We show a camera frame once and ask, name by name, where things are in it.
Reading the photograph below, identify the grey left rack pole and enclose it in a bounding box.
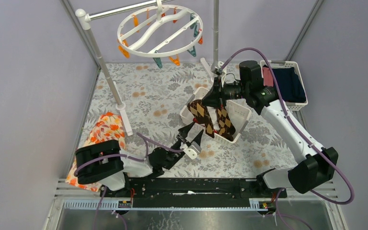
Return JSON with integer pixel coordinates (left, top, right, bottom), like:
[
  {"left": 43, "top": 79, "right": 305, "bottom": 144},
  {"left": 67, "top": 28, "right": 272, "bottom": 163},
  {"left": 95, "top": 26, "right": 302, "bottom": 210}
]
[{"left": 75, "top": 9, "right": 126, "bottom": 110}]

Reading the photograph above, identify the brown argyle sock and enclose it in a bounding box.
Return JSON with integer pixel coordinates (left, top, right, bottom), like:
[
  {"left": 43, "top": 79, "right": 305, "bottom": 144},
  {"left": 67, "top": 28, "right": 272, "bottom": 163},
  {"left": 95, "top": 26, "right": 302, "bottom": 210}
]
[
  {"left": 215, "top": 108, "right": 236, "bottom": 141},
  {"left": 187, "top": 99, "right": 215, "bottom": 138}
]

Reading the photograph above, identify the orange clip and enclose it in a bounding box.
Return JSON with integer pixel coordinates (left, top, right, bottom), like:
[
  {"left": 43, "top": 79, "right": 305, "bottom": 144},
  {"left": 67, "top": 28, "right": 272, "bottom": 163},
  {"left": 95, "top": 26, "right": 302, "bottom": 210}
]
[
  {"left": 169, "top": 54, "right": 181, "bottom": 66},
  {"left": 118, "top": 40, "right": 130, "bottom": 58}
]

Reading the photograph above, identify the white round clip hanger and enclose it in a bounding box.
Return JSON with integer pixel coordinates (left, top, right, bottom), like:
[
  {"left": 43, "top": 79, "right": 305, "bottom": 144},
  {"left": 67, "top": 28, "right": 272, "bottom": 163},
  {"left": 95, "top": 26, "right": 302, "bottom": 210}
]
[{"left": 116, "top": 0, "right": 204, "bottom": 58}]

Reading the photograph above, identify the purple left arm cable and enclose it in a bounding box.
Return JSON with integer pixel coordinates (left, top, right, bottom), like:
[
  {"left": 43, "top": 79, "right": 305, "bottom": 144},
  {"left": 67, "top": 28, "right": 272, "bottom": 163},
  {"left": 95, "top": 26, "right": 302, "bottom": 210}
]
[{"left": 73, "top": 132, "right": 184, "bottom": 177}]

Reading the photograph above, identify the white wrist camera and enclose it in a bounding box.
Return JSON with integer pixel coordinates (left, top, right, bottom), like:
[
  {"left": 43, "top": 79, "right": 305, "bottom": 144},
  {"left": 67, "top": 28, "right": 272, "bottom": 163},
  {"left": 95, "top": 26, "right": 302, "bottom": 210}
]
[
  {"left": 182, "top": 142, "right": 202, "bottom": 160},
  {"left": 211, "top": 66, "right": 226, "bottom": 78}
]

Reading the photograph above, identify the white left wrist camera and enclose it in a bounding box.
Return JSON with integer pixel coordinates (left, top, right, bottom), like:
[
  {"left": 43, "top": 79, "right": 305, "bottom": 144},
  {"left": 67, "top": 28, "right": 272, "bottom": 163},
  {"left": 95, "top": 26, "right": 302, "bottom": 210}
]
[{"left": 182, "top": 142, "right": 202, "bottom": 160}]

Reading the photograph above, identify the floral orange cloth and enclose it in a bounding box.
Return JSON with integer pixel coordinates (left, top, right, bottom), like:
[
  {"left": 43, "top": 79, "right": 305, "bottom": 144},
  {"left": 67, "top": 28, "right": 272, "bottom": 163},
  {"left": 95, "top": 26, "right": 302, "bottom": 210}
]
[{"left": 65, "top": 112, "right": 126, "bottom": 192}]

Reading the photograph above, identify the grey horizontal rack bar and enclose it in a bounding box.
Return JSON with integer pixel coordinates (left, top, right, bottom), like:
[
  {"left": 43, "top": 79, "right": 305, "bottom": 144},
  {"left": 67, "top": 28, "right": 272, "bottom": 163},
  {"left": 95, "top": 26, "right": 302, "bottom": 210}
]
[{"left": 85, "top": 0, "right": 157, "bottom": 22}]

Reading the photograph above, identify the white perforated sock basket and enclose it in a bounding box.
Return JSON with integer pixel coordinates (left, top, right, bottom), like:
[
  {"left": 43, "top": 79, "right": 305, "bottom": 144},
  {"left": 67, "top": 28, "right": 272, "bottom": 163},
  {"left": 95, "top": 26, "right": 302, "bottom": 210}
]
[{"left": 179, "top": 87, "right": 252, "bottom": 145}]

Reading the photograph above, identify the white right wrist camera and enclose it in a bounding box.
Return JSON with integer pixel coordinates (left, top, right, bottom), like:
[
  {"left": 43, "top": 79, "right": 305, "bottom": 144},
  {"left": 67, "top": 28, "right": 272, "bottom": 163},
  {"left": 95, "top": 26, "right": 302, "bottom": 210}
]
[{"left": 211, "top": 66, "right": 226, "bottom": 78}]

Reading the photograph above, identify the orange front left clip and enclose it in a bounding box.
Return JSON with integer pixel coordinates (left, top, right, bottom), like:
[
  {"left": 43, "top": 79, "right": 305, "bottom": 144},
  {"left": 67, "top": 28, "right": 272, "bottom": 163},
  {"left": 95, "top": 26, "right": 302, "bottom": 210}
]
[{"left": 118, "top": 40, "right": 130, "bottom": 58}]

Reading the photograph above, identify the pink garment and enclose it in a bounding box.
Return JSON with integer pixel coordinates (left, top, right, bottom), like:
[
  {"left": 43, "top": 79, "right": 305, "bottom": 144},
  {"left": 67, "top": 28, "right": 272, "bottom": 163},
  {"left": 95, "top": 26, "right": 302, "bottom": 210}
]
[{"left": 262, "top": 65, "right": 274, "bottom": 87}]

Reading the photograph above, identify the teal front clip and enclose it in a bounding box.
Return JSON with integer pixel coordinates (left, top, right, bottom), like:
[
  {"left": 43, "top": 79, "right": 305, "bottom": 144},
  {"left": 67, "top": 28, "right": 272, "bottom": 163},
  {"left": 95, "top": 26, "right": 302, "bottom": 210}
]
[{"left": 153, "top": 57, "right": 163, "bottom": 69}]

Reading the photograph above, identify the white rack right foot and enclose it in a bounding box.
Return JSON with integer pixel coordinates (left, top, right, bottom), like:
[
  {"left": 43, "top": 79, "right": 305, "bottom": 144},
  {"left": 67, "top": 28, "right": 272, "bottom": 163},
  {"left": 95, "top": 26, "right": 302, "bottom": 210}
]
[{"left": 200, "top": 57, "right": 227, "bottom": 83}]

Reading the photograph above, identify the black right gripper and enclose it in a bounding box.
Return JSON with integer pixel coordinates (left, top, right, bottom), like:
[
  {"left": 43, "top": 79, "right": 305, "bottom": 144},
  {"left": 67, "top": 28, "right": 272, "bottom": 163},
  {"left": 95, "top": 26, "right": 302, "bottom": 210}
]
[{"left": 199, "top": 75, "right": 249, "bottom": 110}]

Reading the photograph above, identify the white basket with clothes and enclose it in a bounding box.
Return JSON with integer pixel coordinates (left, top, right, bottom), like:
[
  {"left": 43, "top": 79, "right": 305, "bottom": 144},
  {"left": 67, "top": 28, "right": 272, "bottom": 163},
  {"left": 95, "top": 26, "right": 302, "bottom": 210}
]
[{"left": 268, "top": 60, "right": 308, "bottom": 111}]

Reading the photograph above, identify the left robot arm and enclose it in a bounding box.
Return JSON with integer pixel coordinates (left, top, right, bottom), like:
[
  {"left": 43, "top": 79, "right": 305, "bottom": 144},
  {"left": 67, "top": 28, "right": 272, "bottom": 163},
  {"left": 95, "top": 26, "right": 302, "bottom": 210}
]
[{"left": 73, "top": 123, "right": 204, "bottom": 197}]

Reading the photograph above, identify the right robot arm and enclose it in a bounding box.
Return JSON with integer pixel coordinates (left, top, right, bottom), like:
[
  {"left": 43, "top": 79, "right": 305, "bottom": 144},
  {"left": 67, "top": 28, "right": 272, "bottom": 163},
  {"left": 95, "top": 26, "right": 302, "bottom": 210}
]
[{"left": 202, "top": 60, "right": 338, "bottom": 197}]

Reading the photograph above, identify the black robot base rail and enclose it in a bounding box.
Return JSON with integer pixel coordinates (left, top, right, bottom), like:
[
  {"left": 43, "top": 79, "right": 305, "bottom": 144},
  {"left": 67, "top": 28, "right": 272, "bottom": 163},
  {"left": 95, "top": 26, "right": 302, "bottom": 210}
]
[{"left": 100, "top": 178, "right": 287, "bottom": 208}]

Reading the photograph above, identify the floral grey tablecloth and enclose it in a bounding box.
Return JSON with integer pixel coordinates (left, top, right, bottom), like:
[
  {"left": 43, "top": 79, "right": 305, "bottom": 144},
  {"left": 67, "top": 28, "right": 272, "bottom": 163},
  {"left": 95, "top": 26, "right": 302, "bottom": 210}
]
[{"left": 66, "top": 62, "right": 311, "bottom": 179}]

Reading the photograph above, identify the teal clip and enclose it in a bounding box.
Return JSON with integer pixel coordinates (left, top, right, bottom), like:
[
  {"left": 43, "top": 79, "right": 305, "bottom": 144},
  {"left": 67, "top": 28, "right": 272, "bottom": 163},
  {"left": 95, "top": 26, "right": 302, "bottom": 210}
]
[
  {"left": 187, "top": 46, "right": 196, "bottom": 57},
  {"left": 153, "top": 57, "right": 163, "bottom": 69}
]

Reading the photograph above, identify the teal right clip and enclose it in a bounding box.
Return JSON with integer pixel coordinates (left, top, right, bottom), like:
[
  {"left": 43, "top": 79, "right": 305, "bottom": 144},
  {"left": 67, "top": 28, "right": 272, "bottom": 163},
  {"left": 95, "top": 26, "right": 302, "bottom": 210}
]
[{"left": 187, "top": 46, "right": 196, "bottom": 57}]

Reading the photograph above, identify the navy garment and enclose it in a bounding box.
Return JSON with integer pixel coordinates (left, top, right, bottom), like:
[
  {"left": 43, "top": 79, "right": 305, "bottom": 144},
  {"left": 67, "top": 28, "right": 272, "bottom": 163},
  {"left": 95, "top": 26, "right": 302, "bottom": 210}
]
[{"left": 273, "top": 67, "right": 306, "bottom": 103}]

